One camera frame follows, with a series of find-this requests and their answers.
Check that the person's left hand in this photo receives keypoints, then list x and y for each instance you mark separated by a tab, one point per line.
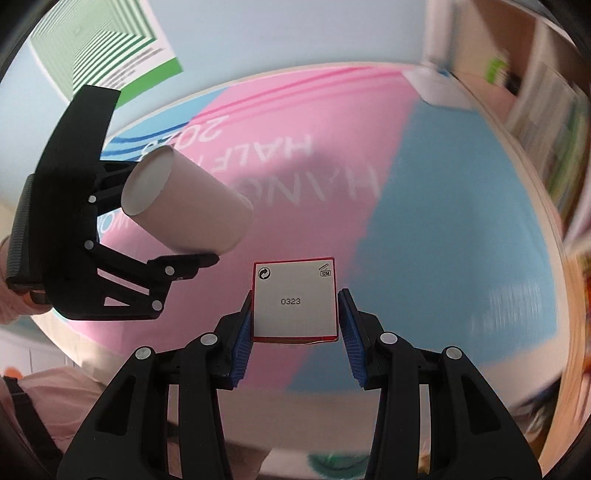
18	302

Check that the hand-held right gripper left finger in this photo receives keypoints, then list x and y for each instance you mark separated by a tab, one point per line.
242	341

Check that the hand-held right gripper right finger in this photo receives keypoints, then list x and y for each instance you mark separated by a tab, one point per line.
353	341

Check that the green striped wall poster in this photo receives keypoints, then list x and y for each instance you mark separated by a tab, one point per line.
106	41

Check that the white paper cup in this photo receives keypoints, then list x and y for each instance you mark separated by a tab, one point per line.
194	203

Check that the wooden bookshelf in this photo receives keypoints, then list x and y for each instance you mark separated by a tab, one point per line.
545	115

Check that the pink and blue printed towel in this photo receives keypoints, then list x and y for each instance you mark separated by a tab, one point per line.
415	207

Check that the small white red-edged box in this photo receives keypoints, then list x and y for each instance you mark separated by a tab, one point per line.
295	300

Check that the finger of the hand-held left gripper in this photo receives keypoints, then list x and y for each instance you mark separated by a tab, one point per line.
184	265
108	180

